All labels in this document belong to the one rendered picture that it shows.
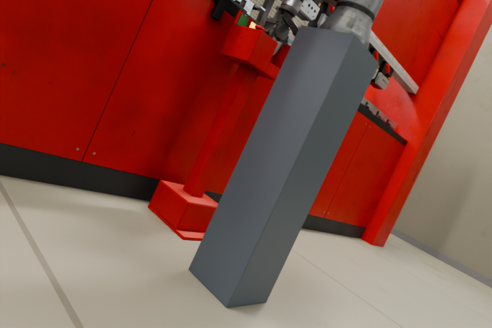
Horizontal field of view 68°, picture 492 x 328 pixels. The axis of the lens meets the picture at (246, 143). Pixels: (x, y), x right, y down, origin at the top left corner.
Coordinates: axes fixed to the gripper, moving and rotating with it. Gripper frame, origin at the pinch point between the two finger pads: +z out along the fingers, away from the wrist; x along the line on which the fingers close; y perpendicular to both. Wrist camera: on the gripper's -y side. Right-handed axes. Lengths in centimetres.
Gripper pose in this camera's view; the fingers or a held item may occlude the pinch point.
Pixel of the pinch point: (267, 56)
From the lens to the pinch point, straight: 148.8
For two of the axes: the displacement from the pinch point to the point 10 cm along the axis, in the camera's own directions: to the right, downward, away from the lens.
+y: -6.3, -4.2, 6.5
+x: -6.2, -2.4, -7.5
